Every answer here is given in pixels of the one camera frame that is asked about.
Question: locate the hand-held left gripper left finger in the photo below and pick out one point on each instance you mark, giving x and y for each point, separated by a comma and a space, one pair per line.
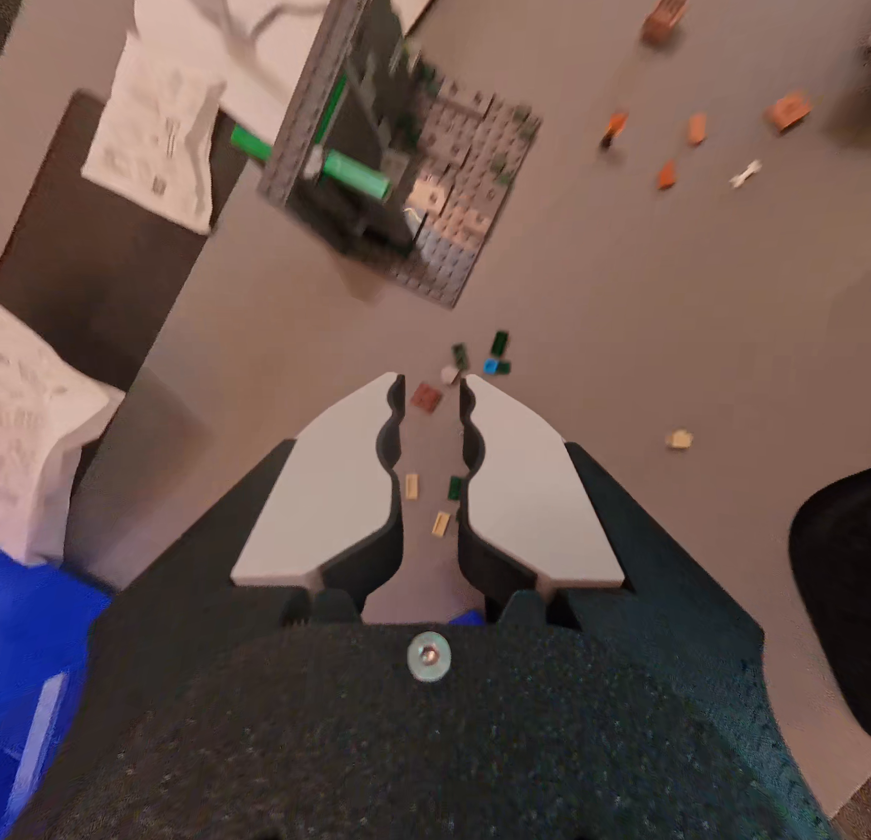
326, 500

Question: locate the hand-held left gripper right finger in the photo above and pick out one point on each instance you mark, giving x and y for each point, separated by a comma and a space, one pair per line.
537, 500

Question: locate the pile of small toy bricks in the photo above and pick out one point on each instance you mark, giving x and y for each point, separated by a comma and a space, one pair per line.
427, 398

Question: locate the brown wedge toy tile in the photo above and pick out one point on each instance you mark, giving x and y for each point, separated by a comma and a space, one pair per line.
667, 174

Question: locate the orange flame toy brick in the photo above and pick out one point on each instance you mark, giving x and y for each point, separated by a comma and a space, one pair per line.
618, 123

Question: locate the white toy bone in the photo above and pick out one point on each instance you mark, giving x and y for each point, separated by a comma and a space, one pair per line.
745, 173

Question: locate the brown oval toy tile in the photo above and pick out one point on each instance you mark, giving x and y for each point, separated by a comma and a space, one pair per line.
697, 129

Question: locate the brown toy chest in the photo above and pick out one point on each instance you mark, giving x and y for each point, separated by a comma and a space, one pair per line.
789, 110

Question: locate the grey desk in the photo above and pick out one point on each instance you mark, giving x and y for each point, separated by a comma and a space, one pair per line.
612, 309

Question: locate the blue plastic bin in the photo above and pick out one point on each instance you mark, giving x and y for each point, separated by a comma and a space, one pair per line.
468, 617
34, 649

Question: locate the small tan toy brick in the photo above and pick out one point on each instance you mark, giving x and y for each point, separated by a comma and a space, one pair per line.
679, 439

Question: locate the white crumpled paper bag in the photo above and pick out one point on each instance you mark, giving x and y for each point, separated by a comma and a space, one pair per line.
41, 432

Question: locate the black honeycomb armrest pad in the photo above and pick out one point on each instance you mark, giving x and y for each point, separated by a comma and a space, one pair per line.
837, 581

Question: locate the grey toy brick building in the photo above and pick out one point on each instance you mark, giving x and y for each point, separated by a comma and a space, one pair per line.
442, 173

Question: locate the small white paper sheet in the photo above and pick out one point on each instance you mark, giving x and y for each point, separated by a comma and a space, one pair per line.
156, 132

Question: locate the tan toy brick cube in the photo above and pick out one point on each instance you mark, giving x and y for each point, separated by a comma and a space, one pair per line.
663, 17

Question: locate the white book stand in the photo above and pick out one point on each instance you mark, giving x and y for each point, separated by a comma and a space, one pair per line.
204, 10

